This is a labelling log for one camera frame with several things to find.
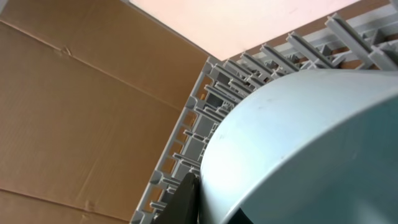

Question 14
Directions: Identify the light blue bowl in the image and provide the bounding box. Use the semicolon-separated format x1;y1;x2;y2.
200;70;397;223

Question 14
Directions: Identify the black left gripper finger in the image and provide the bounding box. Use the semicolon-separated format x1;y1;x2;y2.
152;173;200;224

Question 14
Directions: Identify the brown cardboard panel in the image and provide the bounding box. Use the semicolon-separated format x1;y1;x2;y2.
1;0;207;223

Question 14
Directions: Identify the grey plastic dish rack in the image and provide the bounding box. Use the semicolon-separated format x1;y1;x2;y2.
132;1;397;223

